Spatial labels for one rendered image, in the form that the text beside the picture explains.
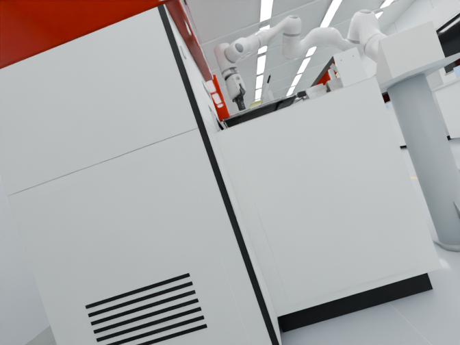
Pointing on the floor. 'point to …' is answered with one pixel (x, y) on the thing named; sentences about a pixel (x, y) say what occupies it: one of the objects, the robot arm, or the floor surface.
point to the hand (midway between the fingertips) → (241, 106)
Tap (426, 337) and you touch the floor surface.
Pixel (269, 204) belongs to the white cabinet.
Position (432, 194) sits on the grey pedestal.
